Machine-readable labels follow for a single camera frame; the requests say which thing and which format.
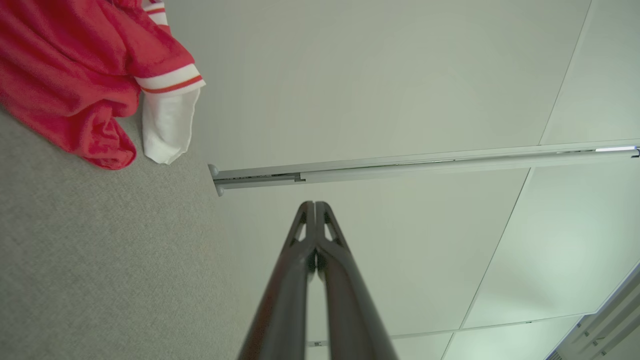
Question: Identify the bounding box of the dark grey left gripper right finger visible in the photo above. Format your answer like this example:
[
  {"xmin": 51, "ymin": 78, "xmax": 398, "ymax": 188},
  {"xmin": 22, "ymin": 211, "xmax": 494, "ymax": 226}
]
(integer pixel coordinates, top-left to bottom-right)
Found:
[{"xmin": 316, "ymin": 201, "xmax": 399, "ymax": 360}]

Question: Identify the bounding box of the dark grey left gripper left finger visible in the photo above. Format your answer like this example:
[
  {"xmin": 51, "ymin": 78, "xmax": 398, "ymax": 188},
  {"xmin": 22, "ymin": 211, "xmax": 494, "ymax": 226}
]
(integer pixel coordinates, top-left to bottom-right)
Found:
[{"xmin": 237, "ymin": 201, "xmax": 317, "ymax": 360}]

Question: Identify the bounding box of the red white basketball jersey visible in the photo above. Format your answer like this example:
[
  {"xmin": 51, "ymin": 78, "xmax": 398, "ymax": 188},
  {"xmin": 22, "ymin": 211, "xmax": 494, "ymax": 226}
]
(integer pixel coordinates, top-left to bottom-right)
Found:
[{"xmin": 0, "ymin": 0, "xmax": 207, "ymax": 171}]

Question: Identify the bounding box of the white partition panel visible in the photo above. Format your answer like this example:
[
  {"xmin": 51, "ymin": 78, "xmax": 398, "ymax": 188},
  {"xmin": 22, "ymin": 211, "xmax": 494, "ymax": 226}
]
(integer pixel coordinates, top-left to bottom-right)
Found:
[
  {"xmin": 165, "ymin": 0, "xmax": 640, "ymax": 171},
  {"xmin": 220, "ymin": 150, "xmax": 640, "ymax": 360}
]

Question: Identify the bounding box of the grey fabric sofa cushion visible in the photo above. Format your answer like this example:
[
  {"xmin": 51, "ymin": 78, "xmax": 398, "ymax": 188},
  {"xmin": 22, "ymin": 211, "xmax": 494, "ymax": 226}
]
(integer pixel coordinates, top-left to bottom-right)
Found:
[{"xmin": 0, "ymin": 95, "xmax": 251, "ymax": 360}]

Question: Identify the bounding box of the grey metal partition post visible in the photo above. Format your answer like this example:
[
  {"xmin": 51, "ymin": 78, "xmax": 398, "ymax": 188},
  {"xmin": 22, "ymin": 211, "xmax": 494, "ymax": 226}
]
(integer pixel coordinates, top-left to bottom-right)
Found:
[
  {"xmin": 215, "ymin": 149, "xmax": 640, "ymax": 197},
  {"xmin": 208, "ymin": 139, "xmax": 640, "ymax": 182}
]

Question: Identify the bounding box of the grey aluminium frame rail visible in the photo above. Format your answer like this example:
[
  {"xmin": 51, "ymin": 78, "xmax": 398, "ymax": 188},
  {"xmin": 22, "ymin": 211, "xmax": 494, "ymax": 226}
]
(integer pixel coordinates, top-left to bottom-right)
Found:
[{"xmin": 545, "ymin": 262, "xmax": 640, "ymax": 360}]

